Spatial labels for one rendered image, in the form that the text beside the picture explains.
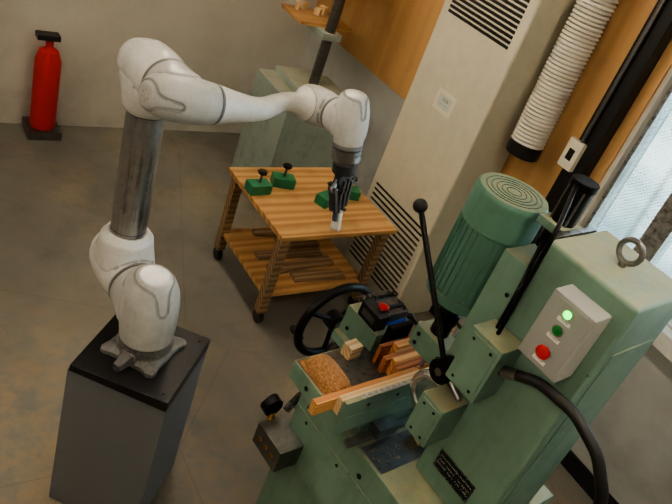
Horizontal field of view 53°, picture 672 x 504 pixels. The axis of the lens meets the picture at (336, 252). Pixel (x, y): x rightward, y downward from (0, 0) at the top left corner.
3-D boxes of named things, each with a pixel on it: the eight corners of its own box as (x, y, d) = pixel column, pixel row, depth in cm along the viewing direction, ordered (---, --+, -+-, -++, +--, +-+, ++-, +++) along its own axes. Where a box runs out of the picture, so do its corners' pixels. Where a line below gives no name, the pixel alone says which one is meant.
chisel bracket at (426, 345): (423, 341, 185) (435, 317, 180) (457, 377, 177) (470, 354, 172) (404, 346, 180) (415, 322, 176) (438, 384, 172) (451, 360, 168)
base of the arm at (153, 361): (88, 358, 190) (89, 343, 187) (137, 317, 208) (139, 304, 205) (142, 388, 186) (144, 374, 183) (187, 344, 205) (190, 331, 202)
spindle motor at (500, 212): (458, 269, 179) (510, 169, 163) (504, 313, 169) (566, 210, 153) (411, 279, 168) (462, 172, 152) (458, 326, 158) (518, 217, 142)
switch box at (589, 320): (534, 342, 140) (572, 282, 131) (571, 376, 134) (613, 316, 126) (516, 348, 136) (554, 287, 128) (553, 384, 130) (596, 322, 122)
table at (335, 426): (423, 313, 222) (430, 299, 219) (487, 379, 204) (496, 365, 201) (269, 351, 184) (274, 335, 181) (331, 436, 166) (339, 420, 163)
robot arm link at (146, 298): (130, 359, 186) (138, 298, 174) (105, 316, 197) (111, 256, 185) (184, 345, 196) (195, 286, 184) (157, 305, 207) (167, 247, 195)
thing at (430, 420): (430, 415, 166) (449, 381, 159) (448, 437, 162) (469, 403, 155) (402, 426, 160) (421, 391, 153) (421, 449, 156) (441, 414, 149)
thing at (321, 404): (484, 352, 204) (490, 342, 202) (488, 356, 203) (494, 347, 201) (307, 410, 163) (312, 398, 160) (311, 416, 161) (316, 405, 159)
